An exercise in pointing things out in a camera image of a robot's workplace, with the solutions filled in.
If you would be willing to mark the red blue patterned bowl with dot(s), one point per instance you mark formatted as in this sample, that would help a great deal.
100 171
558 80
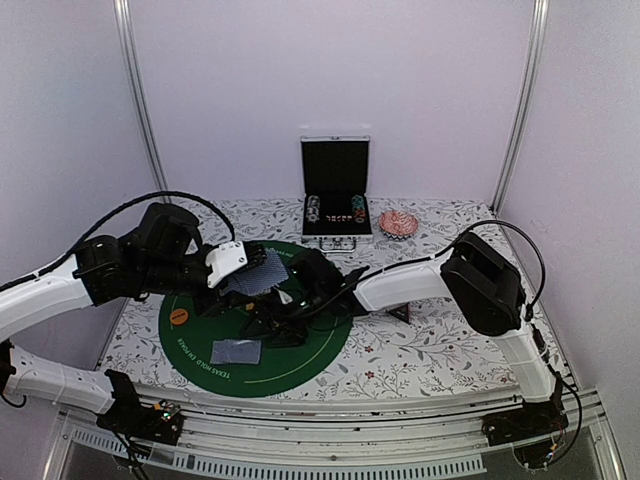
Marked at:
398 225

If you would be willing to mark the triangular all in marker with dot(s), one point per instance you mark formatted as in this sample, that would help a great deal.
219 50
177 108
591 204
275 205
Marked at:
401 312

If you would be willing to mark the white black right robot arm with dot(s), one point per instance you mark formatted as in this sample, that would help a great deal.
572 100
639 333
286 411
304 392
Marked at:
485 286

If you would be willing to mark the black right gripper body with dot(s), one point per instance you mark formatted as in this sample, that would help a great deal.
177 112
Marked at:
296 317

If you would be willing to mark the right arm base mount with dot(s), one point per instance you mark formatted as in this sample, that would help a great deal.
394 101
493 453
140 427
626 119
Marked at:
529 421

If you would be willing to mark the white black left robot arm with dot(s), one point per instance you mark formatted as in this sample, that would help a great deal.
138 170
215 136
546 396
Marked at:
57 292

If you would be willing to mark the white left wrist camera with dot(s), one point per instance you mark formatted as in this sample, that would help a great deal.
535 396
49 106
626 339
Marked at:
223 260

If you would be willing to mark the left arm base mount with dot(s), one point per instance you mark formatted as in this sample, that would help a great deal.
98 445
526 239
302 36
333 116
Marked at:
161 423

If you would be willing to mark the left aluminium frame post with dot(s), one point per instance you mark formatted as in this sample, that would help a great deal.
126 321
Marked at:
124 25

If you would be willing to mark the front aluminium rail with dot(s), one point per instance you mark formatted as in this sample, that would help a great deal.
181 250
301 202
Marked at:
440 437

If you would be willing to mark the poker chip row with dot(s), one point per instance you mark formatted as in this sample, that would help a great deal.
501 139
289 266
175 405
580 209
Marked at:
313 208
358 208

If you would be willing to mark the orange big blind button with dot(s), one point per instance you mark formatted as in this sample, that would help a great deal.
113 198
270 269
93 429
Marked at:
179 317

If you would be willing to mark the red dice row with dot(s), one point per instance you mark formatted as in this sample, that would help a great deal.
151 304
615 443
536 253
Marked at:
338 218

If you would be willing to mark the left poker chip row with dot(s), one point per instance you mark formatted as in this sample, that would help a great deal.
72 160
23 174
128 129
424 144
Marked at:
313 208

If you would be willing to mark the aluminium poker chip case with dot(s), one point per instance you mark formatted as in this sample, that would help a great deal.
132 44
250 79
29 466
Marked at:
335 168

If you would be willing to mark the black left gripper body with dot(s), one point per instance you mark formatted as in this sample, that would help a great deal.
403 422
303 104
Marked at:
162 277

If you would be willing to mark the right aluminium frame post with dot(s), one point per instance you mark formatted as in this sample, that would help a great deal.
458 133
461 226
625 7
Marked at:
532 62

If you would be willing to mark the aluminium frame post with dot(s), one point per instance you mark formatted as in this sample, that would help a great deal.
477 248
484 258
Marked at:
532 62
124 25

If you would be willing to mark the blue playing card deck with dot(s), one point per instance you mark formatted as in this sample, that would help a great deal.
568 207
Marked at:
260 279

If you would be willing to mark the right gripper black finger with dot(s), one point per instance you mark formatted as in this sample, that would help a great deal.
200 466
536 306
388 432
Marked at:
289 337
256 327

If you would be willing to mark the right poker chip row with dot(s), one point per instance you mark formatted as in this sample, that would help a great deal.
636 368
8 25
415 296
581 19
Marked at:
358 208

